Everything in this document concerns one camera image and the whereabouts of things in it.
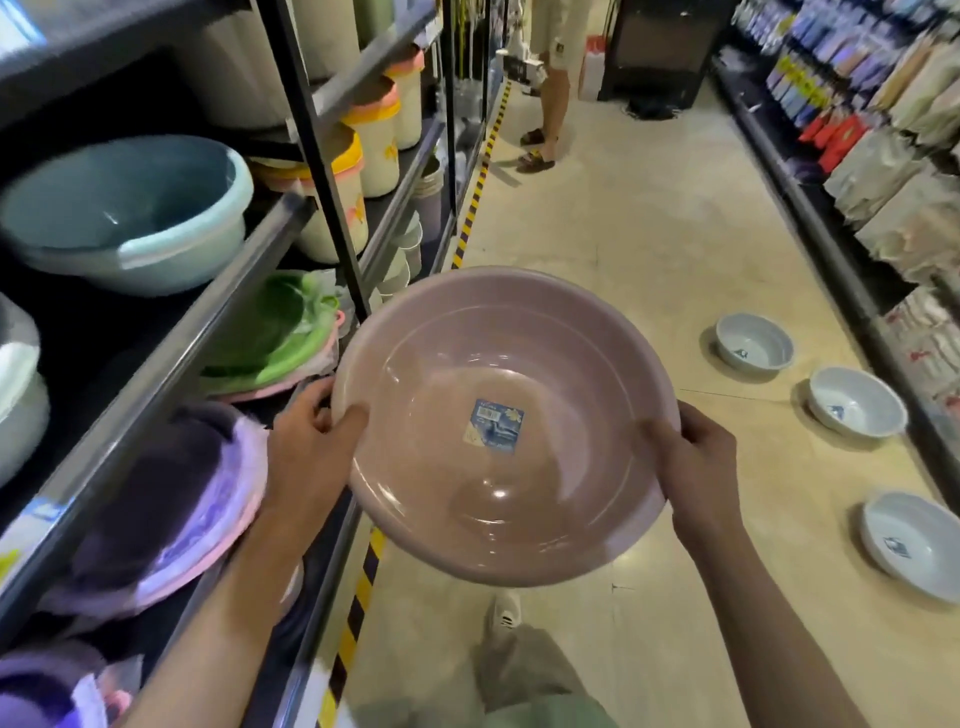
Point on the person's left hand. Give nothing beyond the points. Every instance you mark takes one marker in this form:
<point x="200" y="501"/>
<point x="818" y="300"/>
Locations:
<point x="309" y="450"/>

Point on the person's right hand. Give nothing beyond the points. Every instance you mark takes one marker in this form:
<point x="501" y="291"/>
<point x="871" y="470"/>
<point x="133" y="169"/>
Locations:
<point x="697" y="472"/>

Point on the person's left thumb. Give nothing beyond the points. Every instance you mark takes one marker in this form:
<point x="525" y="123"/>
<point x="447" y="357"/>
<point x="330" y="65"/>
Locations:
<point x="346" y="424"/>

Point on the person's right thumb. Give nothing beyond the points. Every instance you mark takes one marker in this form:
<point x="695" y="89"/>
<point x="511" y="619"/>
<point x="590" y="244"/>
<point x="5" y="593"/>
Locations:
<point x="654" y="442"/>

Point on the pink plastic basin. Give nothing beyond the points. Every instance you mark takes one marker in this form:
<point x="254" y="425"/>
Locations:
<point x="495" y="360"/>

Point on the person's right forearm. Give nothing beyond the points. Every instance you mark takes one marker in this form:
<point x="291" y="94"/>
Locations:
<point x="772" y="630"/>

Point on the person's left forearm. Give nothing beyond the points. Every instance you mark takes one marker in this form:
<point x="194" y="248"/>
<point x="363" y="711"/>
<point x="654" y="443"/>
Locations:
<point x="225" y="622"/>

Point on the yellow black floor tape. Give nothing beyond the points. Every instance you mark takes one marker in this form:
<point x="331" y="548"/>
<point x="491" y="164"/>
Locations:
<point x="420" y="337"/>

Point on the stack of green basins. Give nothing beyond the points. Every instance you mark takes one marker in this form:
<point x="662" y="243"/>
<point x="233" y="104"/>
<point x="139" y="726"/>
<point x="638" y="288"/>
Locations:
<point x="262" y="337"/>

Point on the white plastic basin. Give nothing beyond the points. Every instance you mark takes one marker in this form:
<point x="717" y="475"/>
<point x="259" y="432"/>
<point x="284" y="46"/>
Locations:
<point x="856" y="401"/>
<point x="754" y="343"/>
<point x="911" y="544"/>

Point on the blue label sticker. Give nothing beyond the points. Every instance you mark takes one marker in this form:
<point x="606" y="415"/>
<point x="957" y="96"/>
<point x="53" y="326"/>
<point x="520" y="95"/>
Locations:
<point x="497" y="424"/>

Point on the black metal shelf rack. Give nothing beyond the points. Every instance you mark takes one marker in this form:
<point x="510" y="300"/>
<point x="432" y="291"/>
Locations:
<point x="225" y="315"/>

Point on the stack of white small buckets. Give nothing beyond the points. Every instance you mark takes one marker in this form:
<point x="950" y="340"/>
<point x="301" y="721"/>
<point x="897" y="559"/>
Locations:
<point x="401" y="259"/>

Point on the stack of purple basins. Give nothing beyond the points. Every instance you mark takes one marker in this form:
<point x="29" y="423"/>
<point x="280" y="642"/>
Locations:
<point x="172" y="510"/>

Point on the person's white shoe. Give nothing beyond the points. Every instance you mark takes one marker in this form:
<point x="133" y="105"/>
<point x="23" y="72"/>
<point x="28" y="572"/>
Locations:
<point x="504" y="611"/>

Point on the yellow lid plastic bucket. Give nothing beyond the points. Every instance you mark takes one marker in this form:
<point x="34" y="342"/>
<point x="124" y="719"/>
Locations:
<point x="341" y="195"/>

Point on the person's leg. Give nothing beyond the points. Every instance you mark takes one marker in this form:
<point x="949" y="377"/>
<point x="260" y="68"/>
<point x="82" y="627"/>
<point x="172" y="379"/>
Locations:
<point x="525" y="675"/>

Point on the black display shelf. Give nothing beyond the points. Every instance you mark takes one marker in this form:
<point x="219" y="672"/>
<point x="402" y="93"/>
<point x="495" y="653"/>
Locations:
<point x="840" y="247"/>

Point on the orange lid plastic bucket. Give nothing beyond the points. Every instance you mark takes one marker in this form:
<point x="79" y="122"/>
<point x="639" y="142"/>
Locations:
<point x="375" y="142"/>

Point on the light blue plastic basin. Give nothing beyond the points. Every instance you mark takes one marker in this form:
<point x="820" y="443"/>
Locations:
<point x="127" y="210"/>

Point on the white round basin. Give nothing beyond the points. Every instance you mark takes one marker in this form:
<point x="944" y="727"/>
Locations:
<point x="19" y="390"/>

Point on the pink lid plastic bucket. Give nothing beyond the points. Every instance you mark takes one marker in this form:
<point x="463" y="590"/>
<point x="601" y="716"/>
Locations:
<point x="409" y="97"/>

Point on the large cream bucket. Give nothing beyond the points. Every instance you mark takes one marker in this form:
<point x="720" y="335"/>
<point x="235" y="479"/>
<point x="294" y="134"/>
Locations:
<point x="225" y="67"/>

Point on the black cabinet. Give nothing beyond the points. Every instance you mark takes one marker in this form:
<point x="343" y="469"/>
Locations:
<point x="664" y="49"/>

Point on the row of hanging packets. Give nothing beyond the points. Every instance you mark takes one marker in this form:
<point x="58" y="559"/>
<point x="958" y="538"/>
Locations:
<point x="877" y="112"/>

